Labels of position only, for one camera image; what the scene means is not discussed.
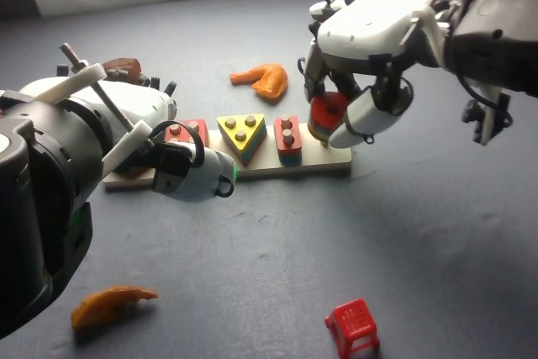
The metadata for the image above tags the grey table cloth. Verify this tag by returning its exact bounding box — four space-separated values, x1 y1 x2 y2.
0 0 538 359

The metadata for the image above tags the orange toy fried wing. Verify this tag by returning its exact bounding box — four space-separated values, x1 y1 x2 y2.
70 285 160 333

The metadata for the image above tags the yellow triangle block stack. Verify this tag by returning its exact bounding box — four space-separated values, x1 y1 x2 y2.
216 114 269 168

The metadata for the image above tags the red oblong block stack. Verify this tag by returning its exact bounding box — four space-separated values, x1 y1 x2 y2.
273 115 303 168

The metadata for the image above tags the brown toy meat piece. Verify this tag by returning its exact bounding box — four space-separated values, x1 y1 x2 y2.
103 57 143 83

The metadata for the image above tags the orange toy chicken leg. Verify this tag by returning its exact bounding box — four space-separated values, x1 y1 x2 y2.
229 62 290 104

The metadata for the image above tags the red toy stool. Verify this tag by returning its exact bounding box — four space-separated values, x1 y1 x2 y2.
324 298 382 359

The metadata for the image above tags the red wooden stacking block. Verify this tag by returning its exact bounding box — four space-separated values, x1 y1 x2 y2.
307 92 352 145

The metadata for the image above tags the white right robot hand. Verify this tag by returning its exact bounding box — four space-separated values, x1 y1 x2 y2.
297 0 436 149

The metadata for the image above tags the wooden shape sorter board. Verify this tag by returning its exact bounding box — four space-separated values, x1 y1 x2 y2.
103 119 353 192

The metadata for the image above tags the red square block stack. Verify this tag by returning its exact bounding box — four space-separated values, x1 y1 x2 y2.
115 118 210 179

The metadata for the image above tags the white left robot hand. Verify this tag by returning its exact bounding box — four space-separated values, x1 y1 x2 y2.
18 63 237 203

